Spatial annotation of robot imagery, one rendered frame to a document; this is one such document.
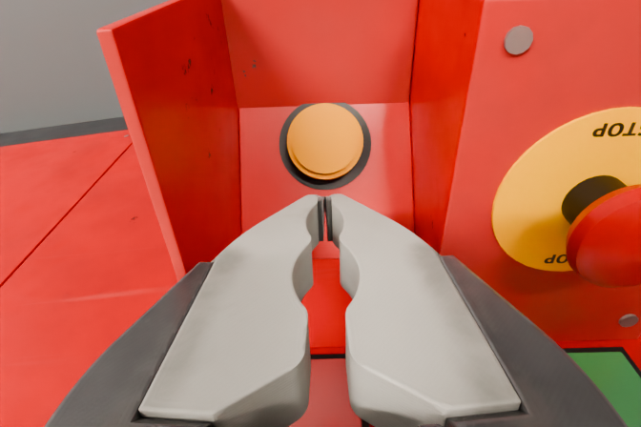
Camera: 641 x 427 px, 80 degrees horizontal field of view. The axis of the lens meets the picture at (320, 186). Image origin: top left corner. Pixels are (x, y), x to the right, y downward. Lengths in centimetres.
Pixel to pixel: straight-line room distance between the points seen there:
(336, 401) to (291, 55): 16
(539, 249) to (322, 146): 10
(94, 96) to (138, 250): 62
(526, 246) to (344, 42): 12
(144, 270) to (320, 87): 36
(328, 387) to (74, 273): 42
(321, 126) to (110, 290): 37
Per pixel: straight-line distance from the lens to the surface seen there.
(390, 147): 20
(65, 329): 49
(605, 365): 23
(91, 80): 108
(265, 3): 20
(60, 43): 108
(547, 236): 18
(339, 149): 19
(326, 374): 19
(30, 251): 65
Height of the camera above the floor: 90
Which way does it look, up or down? 57 degrees down
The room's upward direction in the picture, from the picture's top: 179 degrees clockwise
